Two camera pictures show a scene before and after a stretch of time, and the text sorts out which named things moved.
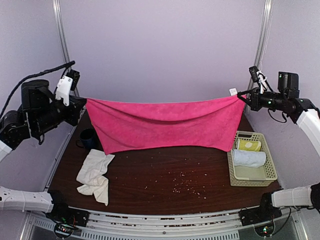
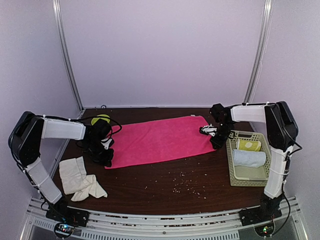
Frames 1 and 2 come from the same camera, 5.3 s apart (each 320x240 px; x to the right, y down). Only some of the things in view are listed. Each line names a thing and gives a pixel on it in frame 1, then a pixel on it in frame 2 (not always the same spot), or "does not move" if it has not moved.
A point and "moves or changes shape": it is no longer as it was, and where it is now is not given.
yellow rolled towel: [242, 144] does not move
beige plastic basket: [249, 176] does not move
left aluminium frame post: [62, 35] does not move
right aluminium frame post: [266, 23] does not move
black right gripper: [254, 102] → [218, 143]
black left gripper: [76, 106] → [105, 161]
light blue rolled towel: [255, 159] does not move
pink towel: [209, 124] moves or changes shape
